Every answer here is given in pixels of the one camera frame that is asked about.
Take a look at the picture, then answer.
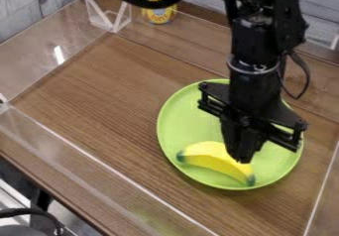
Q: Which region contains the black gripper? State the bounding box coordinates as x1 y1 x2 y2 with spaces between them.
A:
198 70 306 164

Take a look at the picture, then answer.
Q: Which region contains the yellow toy banana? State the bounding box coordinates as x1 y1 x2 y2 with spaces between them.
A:
176 141 254 186

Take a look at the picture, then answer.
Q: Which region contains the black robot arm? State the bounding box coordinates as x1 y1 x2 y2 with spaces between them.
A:
198 0 306 164

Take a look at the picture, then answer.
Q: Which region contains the green round plate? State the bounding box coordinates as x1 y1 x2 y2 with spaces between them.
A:
156 82 304 190

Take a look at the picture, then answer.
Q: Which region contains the yellow labelled tin can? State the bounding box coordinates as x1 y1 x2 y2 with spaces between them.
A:
141 0 177 25

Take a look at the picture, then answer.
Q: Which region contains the clear acrylic tray wall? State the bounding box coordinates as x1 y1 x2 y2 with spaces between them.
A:
0 1 339 236

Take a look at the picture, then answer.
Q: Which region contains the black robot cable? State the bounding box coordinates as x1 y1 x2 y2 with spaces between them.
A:
97 0 312 101

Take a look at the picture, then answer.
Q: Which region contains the black metal table bracket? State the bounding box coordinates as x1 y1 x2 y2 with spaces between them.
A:
27 186 79 236

